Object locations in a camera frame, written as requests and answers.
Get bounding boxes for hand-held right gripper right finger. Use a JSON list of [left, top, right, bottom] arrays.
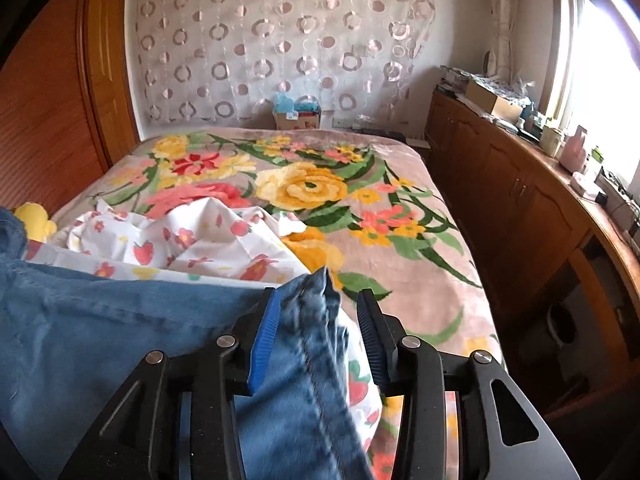
[[356, 290, 581, 480]]

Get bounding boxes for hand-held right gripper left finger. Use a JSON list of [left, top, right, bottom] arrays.
[[60, 287, 281, 480]]

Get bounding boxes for blue denim pants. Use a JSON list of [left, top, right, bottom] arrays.
[[0, 207, 381, 480]]

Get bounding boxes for white floral bed sheet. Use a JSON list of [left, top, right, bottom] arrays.
[[25, 196, 386, 441]]

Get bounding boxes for flower-print plush blanket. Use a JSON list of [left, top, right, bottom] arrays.
[[50, 129, 506, 480]]

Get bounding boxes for white bucket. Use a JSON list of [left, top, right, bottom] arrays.
[[546, 300, 582, 347]]

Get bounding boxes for long wooden cabinet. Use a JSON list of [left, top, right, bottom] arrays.
[[425, 90, 640, 411]]

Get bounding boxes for small cardboard box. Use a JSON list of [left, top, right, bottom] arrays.
[[272, 105, 322, 132]]

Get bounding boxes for blue plastic bag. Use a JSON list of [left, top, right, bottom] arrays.
[[274, 92, 321, 113]]

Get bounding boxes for yellow plush toy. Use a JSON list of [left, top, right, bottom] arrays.
[[13, 203, 58, 242]]

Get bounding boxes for brown cardboard box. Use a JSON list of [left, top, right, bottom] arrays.
[[465, 80, 523, 118]]

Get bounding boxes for pile of papers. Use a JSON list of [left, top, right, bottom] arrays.
[[440, 65, 473, 93]]

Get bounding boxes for pink container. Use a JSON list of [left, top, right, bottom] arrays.
[[560, 127, 589, 171]]

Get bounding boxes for patterned plastic wrap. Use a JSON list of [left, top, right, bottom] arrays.
[[470, 72, 538, 107]]

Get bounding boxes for patterned padded headboard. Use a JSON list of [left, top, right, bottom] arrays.
[[131, 0, 436, 128]]

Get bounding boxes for bright window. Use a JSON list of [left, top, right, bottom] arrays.
[[550, 0, 640, 196]]

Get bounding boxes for white patterned window curtain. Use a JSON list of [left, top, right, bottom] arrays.
[[482, 0, 521, 68]]

